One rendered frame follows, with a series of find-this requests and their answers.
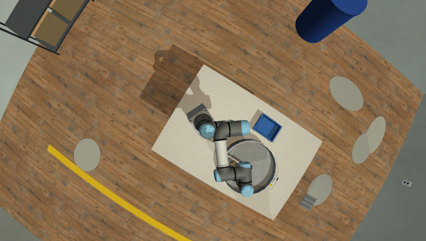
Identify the blue crate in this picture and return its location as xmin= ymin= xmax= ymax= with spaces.
xmin=252 ymin=113 xmax=282 ymax=142

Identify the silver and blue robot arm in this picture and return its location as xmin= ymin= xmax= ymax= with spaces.
xmin=194 ymin=113 xmax=254 ymax=197

